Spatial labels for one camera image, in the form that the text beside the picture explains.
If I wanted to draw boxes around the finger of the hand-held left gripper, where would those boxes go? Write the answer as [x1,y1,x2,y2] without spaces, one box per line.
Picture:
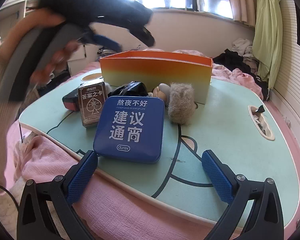
[77,32,123,50]

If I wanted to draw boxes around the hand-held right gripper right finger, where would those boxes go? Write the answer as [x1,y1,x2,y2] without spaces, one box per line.
[201,149,285,240]

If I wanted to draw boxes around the person's left hand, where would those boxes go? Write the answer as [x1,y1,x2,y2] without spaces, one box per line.
[4,10,79,84]

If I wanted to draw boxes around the brown playing card box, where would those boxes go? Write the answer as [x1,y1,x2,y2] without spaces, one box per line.
[77,81,109,128]

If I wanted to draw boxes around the white bedside cabinet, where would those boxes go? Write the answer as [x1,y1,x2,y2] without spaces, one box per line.
[66,44,102,77]

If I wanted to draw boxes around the black red small case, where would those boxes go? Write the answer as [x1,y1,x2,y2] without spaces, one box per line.
[62,92,82,112]

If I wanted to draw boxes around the small vinyl doll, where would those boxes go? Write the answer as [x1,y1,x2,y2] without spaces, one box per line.
[150,83,172,104]

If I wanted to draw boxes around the brown furry pouch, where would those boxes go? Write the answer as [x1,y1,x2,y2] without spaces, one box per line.
[167,82,197,125]

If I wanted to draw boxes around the pile of black clothes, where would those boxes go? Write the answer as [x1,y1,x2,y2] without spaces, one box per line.
[212,49,258,80]

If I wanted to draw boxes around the light green hanging garment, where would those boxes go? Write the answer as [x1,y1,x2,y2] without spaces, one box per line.
[252,0,283,90]

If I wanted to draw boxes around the dark cloth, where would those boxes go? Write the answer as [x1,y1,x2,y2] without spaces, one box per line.
[37,0,155,47]

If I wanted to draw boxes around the blue metal tin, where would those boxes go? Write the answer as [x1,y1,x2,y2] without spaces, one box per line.
[93,95,165,164]

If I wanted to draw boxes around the pile of white clothes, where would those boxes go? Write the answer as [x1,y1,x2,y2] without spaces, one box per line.
[231,38,255,60]

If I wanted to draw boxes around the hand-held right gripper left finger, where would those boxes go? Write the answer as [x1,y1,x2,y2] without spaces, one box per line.
[16,150,99,240]

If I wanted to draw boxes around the white louvred closet doors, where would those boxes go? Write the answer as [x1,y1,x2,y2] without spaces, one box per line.
[272,0,300,128]

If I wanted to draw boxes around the cream curtain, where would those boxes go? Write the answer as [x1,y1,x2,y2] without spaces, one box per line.
[226,0,259,27]

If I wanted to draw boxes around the cartoon printed desktop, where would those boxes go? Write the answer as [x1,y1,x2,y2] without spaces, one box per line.
[18,67,300,235]

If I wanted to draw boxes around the orange yellow cardboard box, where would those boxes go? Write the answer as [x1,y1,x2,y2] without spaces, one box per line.
[99,51,213,105]

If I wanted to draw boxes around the pink fleece blanket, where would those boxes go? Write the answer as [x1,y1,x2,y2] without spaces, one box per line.
[6,127,243,240]

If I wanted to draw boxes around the person's left forearm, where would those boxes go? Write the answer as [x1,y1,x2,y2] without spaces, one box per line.
[0,42,23,195]

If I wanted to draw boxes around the black plastic bag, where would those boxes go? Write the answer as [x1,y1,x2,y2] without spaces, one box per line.
[110,81,153,98]

